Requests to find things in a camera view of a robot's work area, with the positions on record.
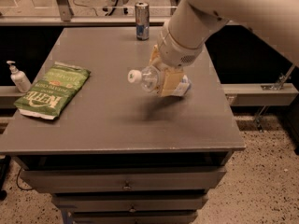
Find clear plastic water bottle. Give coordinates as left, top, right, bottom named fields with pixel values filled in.
left=127, top=64, right=192, bottom=97

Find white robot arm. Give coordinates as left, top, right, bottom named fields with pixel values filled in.
left=149, top=0, right=299, bottom=97

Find grey top drawer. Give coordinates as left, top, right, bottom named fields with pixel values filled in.
left=21, top=166, right=226, bottom=193

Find green Kettle chips bag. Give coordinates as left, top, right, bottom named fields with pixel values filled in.
left=14, top=62, right=91, bottom=120

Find black floor cable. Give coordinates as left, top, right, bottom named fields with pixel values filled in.
left=15, top=167, right=35, bottom=192

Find silver blue drink can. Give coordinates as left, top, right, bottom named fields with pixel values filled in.
left=135, top=1, right=150, bottom=40

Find grey drawer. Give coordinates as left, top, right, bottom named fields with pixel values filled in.
left=52, top=192, right=208, bottom=212
left=21, top=166, right=226, bottom=193
left=73, top=211, right=197, bottom=224

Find grey bottom drawer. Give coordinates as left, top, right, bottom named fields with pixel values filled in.
left=73, top=211, right=197, bottom=224

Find metal railing post left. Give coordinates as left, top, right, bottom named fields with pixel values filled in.
left=56, top=0, right=74, bottom=21

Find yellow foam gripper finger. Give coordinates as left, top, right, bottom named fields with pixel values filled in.
left=158, top=68, right=184, bottom=97
left=149, top=45, right=162, bottom=68

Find grey middle drawer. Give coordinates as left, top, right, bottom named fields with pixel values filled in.
left=52, top=192, right=208, bottom=212

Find white pump dispenser bottle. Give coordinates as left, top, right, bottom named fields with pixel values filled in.
left=7, top=61, right=31, bottom=92

